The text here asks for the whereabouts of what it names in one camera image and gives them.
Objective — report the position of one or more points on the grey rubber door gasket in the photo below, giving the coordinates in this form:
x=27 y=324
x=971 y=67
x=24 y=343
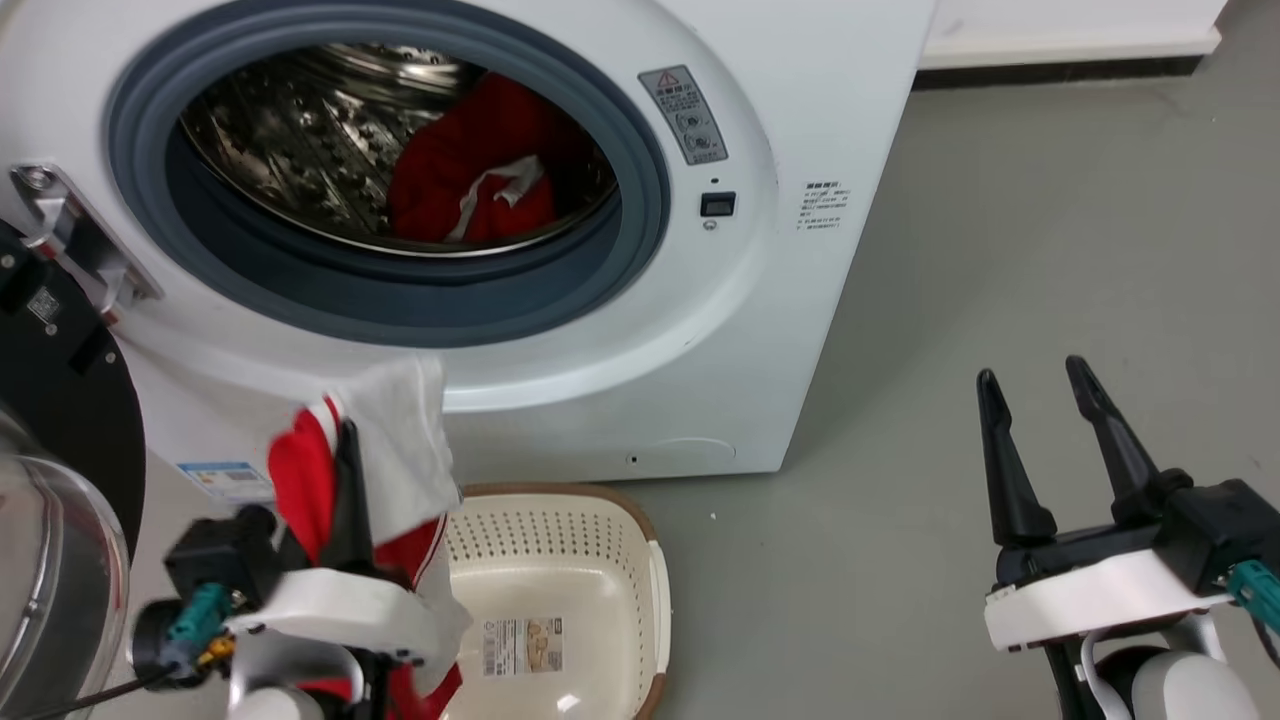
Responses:
x=400 y=300

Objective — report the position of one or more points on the cream perforated laundry basket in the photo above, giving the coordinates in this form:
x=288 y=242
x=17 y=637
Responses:
x=590 y=570

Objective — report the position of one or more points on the metal door hinge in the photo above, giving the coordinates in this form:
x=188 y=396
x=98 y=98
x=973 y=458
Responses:
x=80 y=235

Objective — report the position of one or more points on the red and white garment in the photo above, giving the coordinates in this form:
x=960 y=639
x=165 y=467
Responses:
x=400 y=440

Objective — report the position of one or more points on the grey warning sticker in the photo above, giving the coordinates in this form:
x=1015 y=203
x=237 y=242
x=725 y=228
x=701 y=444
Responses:
x=685 y=115

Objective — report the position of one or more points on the black glass washer door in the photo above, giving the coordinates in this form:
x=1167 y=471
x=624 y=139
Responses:
x=70 y=400

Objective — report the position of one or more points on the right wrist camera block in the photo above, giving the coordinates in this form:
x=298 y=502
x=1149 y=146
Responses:
x=1220 y=530

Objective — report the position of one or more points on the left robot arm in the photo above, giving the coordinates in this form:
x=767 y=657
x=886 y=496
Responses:
x=285 y=680

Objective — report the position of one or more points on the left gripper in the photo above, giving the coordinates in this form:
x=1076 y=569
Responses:
x=340 y=605

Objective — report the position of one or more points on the red garment with white strip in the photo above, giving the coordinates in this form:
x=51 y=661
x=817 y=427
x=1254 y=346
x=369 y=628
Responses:
x=470 y=140

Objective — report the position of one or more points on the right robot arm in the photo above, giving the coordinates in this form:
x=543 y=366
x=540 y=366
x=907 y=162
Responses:
x=1180 y=685

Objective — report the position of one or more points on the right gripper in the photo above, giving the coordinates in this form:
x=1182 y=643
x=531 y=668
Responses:
x=1090 y=595

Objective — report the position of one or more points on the stainless steel washer drum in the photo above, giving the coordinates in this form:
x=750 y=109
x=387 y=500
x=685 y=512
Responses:
x=290 y=140

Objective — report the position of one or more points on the white front-load washing machine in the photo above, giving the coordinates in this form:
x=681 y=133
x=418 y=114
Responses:
x=820 y=90

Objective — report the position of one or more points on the white baseboard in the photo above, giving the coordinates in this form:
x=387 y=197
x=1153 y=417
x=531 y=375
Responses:
x=1070 y=35

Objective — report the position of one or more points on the paper label in basket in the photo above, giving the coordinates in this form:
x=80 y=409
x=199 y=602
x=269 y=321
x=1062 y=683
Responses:
x=522 y=646

